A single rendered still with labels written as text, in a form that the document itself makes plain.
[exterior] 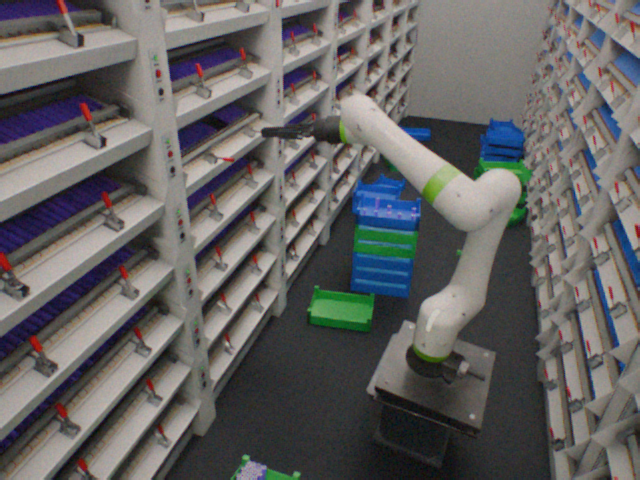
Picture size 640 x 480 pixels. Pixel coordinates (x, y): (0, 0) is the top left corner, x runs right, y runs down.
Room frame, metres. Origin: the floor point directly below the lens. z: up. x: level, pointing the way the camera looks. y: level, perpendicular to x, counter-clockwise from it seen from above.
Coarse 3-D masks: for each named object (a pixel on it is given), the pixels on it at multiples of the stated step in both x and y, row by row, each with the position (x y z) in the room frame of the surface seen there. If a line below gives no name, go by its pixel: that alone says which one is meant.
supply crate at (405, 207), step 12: (360, 204) 2.16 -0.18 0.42; (372, 204) 2.17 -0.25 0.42; (384, 204) 2.16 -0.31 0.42; (396, 204) 2.15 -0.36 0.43; (408, 204) 2.14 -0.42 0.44; (360, 216) 1.99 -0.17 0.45; (372, 216) 1.98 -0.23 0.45; (384, 216) 2.07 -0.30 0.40; (396, 216) 2.07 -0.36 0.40; (408, 216) 2.08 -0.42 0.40; (396, 228) 1.96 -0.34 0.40; (408, 228) 1.95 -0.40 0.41
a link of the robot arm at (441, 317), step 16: (432, 304) 1.15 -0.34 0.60; (448, 304) 1.15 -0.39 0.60; (464, 304) 1.17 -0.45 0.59; (432, 320) 1.10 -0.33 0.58; (448, 320) 1.09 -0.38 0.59; (464, 320) 1.13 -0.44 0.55; (416, 336) 1.13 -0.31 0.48; (432, 336) 1.09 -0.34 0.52; (448, 336) 1.09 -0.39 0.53; (416, 352) 1.12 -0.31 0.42; (432, 352) 1.09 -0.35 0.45; (448, 352) 1.10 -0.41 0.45
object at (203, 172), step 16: (256, 112) 1.76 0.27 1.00; (272, 112) 1.76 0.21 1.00; (224, 128) 1.60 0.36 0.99; (256, 128) 1.68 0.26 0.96; (240, 144) 1.53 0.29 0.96; (256, 144) 1.64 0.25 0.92; (224, 160) 1.39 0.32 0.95; (192, 176) 1.25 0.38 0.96; (208, 176) 1.31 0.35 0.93; (192, 192) 1.24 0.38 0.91
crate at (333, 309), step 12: (312, 300) 1.84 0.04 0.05; (324, 300) 1.89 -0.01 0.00; (336, 300) 1.89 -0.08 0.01; (348, 300) 1.89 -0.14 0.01; (360, 300) 1.88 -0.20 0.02; (372, 300) 1.85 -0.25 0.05; (312, 312) 1.80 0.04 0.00; (324, 312) 1.80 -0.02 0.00; (336, 312) 1.80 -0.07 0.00; (348, 312) 1.81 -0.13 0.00; (360, 312) 1.81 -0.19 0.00; (324, 324) 1.71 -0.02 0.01; (336, 324) 1.70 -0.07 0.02; (348, 324) 1.69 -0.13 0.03; (360, 324) 1.68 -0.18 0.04
